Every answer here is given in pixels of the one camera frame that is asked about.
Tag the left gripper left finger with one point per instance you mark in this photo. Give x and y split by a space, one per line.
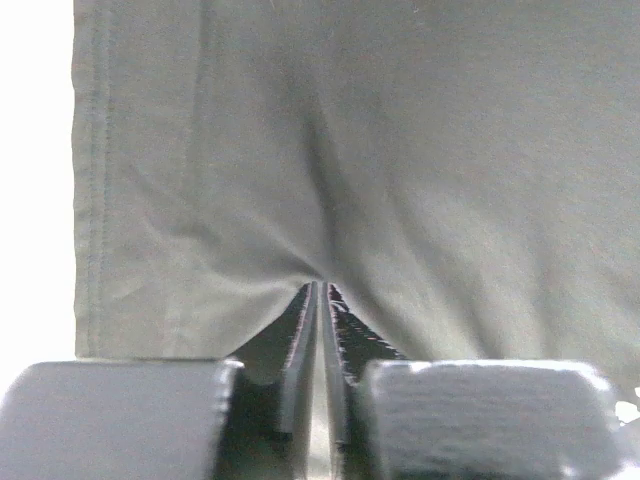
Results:
244 416

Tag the black t shirt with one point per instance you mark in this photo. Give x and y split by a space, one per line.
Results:
465 172

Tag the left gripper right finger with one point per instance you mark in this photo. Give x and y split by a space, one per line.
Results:
394 418

